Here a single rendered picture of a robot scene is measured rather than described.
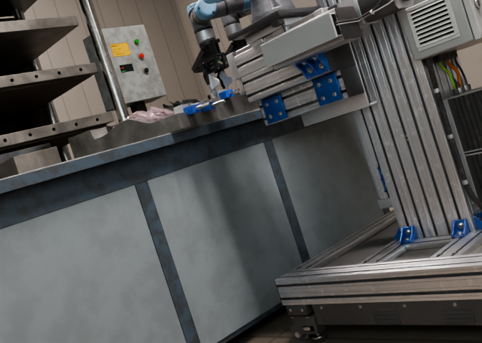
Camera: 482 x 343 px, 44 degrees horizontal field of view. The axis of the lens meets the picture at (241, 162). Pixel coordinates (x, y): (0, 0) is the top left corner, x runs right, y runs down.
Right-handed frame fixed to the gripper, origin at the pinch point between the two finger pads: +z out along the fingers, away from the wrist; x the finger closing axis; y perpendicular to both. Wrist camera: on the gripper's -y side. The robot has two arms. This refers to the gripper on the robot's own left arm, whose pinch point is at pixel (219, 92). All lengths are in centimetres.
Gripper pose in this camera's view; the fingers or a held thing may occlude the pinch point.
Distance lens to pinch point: 233.5
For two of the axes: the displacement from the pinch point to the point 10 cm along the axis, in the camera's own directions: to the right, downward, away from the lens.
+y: 6.6, -1.9, -7.3
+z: 3.1, 9.5, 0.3
